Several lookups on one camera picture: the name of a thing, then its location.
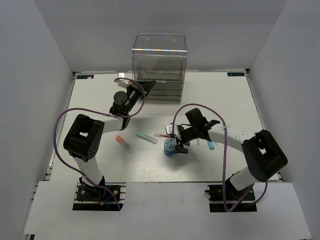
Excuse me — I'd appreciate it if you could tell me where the green capped tube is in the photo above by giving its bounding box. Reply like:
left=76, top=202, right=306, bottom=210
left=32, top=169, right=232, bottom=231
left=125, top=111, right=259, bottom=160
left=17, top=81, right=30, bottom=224
left=136, top=132, right=158, bottom=145

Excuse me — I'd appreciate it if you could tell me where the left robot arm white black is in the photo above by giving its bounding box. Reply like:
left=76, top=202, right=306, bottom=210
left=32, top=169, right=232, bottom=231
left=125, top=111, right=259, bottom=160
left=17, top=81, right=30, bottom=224
left=63, top=78, right=156, bottom=200

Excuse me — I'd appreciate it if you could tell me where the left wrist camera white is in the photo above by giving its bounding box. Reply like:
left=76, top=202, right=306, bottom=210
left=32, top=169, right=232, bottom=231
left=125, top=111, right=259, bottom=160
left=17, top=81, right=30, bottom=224
left=115, top=72, right=130, bottom=89

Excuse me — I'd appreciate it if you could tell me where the blue patterned tape roll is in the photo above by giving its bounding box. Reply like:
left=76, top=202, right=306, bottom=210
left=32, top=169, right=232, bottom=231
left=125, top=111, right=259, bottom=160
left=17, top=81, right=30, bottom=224
left=163, top=138, right=178, bottom=156

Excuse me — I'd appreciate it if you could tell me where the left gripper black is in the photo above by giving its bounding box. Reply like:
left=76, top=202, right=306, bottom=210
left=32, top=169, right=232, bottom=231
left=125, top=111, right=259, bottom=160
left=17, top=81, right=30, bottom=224
left=125, top=79, right=156, bottom=115

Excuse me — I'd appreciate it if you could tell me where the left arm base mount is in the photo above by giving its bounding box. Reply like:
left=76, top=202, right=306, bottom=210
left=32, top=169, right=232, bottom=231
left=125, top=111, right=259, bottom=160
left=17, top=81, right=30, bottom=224
left=72, top=182, right=127, bottom=212

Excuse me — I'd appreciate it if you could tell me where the blue capped tube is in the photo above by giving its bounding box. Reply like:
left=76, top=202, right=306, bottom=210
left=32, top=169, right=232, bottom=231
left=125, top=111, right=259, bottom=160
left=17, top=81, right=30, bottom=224
left=207, top=141, right=215, bottom=150

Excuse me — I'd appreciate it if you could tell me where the orange capped tube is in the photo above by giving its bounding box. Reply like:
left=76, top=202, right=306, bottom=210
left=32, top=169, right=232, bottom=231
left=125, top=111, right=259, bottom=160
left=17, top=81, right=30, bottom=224
left=115, top=135, right=133, bottom=154

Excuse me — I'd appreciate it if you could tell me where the clear drawer organizer box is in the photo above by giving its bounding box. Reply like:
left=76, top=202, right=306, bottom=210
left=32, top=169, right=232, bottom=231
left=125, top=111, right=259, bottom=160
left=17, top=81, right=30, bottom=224
left=132, top=33, right=188, bottom=103

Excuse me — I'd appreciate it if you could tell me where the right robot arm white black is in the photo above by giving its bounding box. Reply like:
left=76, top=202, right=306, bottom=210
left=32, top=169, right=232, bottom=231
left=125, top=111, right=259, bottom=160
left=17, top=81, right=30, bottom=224
left=171, top=108, right=288, bottom=200

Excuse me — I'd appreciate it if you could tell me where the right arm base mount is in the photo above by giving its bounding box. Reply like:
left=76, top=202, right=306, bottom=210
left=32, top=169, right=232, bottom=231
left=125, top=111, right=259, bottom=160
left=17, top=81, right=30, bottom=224
left=204, top=184, right=257, bottom=213

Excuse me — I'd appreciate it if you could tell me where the red pen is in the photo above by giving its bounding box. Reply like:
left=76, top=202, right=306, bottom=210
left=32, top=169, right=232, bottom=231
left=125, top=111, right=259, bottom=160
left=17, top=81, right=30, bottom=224
left=154, top=133, right=172, bottom=138

